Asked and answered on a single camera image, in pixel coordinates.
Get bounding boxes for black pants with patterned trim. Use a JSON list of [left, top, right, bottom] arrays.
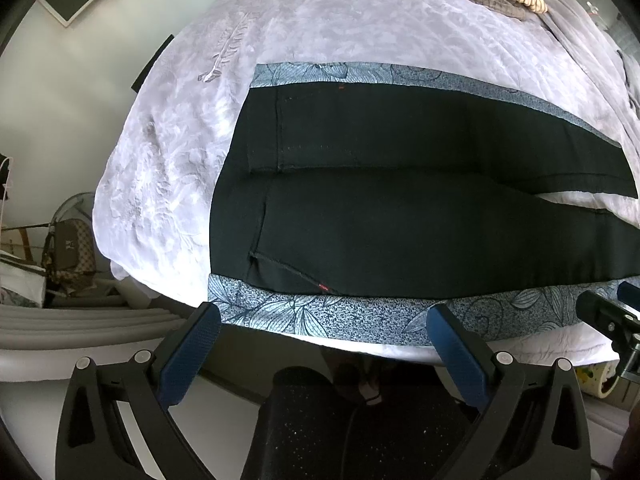
[[207, 63, 639, 344]]

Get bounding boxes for standing fan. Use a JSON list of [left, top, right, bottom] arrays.
[[50, 192, 94, 226]]

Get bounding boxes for brown patterned handbag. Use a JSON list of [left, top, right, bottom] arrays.
[[42, 219, 96, 295]]

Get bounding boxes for lavender embossed bedspread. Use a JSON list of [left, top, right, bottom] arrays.
[[93, 0, 639, 364]]

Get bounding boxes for white foam floor mat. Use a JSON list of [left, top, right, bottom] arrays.
[[1, 298, 194, 382]]

